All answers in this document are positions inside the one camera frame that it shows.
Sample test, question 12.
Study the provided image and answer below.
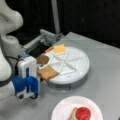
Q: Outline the white blue gripper body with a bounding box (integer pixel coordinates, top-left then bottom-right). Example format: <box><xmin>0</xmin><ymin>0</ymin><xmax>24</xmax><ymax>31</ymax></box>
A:
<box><xmin>12</xmin><ymin>56</ymin><xmax>40</xmax><ymax>100</ymax></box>

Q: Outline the toasted bread slice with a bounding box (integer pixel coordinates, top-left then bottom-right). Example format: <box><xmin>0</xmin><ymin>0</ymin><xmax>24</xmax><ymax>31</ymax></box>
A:
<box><xmin>38</xmin><ymin>65</ymin><xmax>58</xmax><ymax>80</ymax></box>
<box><xmin>69</xmin><ymin>108</ymin><xmax>82</xmax><ymax>120</ymax></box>

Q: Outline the red tomato slice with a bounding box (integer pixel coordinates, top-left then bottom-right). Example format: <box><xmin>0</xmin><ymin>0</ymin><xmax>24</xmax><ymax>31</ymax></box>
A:
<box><xmin>76</xmin><ymin>107</ymin><xmax>91</xmax><ymax>120</ymax></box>

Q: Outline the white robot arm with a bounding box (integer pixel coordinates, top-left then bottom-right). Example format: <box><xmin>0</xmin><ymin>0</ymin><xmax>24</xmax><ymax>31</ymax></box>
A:
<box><xmin>0</xmin><ymin>0</ymin><xmax>40</xmax><ymax>100</ymax></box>

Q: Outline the brown meat patty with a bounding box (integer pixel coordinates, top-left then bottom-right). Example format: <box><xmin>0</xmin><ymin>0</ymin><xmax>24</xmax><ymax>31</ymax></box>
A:
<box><xmin>36</xmin><ymin>55</ymin><xmax>49</xmax><ymax>64</ymax></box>

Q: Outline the white round plate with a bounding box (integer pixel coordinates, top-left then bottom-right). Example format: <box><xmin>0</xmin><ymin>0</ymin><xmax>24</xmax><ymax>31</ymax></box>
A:
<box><xmin>50</xmin><ymin>95</ymin><xmax>104</xmax><ymax>120</ymax></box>

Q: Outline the yellow cheese slice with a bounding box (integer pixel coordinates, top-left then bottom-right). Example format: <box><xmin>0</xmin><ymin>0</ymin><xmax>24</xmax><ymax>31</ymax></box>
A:
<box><xmin>54</xmin><ymin>44</ymin><xmax>66</xmax><ymax>54</ymax></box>

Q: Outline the white divided serving tray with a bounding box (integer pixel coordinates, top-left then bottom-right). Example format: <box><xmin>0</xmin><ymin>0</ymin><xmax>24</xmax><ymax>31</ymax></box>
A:
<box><xmin>38</xmin><ymin>47</ymin><xmax>90</xmax><ymax>85</ymax></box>

